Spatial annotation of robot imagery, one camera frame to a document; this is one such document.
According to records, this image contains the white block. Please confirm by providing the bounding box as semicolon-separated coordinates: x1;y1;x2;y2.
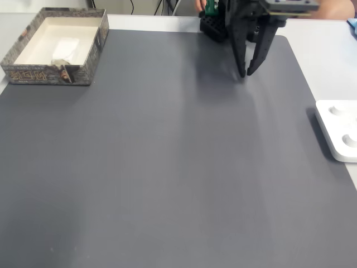
51;37;81;66

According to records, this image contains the patterned cardboard box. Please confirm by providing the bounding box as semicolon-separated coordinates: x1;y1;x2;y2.
0;7;110;87

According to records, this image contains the person's hand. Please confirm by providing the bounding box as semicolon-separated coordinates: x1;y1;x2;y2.
194;0;209;13

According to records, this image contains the green circuit board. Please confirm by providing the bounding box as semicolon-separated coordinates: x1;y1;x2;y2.
204;0;219;16

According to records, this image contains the blue object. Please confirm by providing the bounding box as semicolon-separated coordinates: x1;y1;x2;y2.
346;17;357;39

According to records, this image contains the white tray with round recesses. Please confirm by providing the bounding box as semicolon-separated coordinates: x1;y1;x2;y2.
315;99;357;163

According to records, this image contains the gray table mat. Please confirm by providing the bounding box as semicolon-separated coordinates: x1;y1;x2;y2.
0;28;357;268

